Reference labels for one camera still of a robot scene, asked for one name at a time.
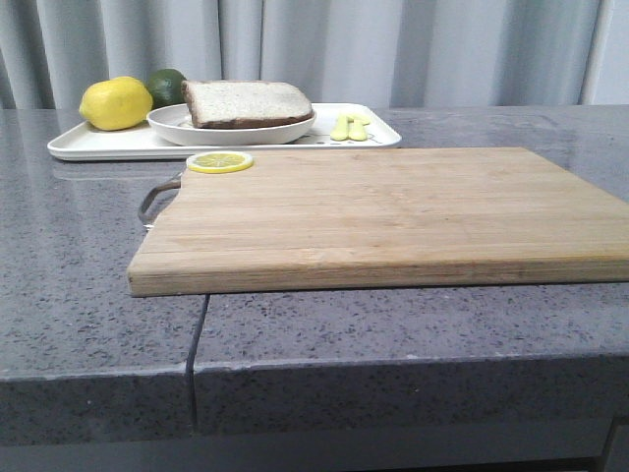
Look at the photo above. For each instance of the white bread slice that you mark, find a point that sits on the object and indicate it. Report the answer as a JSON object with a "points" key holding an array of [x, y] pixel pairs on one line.
{"points": [[245, 104]]}

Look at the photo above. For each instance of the white round plate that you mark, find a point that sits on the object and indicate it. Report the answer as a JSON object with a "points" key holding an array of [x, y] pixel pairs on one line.
{"points": [[174, 124]]}

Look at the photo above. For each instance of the white rectangular tray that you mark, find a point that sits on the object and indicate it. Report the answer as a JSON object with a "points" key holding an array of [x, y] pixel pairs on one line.
{"points": [[85, 143]]}

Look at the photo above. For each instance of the wooden cutting board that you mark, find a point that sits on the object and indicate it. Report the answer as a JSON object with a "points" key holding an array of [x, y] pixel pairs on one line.
{"points": [[320, 219]]}

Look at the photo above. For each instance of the yellow plastic fork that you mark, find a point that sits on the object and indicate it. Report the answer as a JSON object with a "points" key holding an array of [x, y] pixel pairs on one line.
{"points": [[341, 129]]}

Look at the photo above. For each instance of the lemon slice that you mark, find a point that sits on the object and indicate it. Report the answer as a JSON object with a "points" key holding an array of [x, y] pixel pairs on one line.
{"points": [[218, 162]]}

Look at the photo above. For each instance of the grey curtain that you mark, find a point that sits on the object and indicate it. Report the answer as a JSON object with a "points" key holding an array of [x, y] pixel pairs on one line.
{"points": [[378, 53]]}

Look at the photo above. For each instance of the green lime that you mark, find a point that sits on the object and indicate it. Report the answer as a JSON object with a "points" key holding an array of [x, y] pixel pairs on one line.
{"points": [[165, 87]]}

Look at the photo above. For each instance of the yellow lemon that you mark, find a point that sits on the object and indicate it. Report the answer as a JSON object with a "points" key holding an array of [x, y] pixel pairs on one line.
{"points": [[116, 104]]}

